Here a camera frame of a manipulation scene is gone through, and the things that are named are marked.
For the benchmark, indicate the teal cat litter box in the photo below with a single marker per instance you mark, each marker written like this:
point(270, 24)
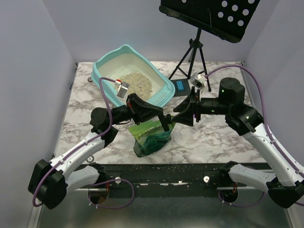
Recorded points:
point(125, 60)

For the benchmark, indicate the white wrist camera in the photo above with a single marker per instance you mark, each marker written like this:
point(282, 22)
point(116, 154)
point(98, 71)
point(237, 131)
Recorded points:
point(199, 81)
point(122, 88)

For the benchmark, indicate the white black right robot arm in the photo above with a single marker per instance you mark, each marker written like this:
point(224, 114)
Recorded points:
point(285, 185)

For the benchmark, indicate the black bag clip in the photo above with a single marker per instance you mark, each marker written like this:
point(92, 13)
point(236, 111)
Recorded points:
point(165, 121)

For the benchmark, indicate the black tripod stand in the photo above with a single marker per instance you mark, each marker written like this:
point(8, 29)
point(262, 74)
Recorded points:
point(194, 46)

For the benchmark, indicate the beige litter pile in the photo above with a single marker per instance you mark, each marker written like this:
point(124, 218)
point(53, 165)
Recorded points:
point(139, 84)

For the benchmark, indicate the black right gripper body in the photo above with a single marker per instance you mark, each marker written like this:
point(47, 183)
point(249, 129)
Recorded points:
point(196, 107)

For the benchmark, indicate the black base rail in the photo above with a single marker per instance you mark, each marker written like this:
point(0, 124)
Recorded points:
point(165, 180)

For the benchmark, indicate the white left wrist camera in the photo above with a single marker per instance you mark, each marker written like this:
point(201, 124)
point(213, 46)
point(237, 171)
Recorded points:
point(122, 88)

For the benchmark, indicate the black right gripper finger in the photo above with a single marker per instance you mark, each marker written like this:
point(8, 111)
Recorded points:
point(185, 118)
point(188, 104)

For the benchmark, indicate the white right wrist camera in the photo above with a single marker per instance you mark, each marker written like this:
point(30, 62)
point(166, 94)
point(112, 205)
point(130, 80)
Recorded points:
point(199, 81)

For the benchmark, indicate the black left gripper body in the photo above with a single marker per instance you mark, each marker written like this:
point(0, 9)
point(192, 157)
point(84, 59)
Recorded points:
point(135, 110)

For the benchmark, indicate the green litter bag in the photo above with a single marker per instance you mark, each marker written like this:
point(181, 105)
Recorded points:
point(150, 137)

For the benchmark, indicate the black music stand tray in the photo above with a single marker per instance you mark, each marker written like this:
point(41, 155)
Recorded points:
point(226, 19)

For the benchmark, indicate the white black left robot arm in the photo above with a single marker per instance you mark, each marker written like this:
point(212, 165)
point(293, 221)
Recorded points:
point(51, 180)

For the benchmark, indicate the black lego baseplate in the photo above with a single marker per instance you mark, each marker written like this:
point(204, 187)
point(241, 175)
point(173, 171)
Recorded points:
point(187, 88)

